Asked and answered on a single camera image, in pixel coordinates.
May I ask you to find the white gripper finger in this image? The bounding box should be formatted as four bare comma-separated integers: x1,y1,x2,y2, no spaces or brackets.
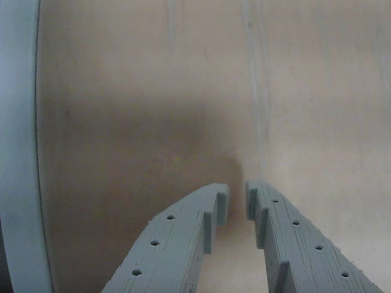
246,179,386,293
100,183,230,293

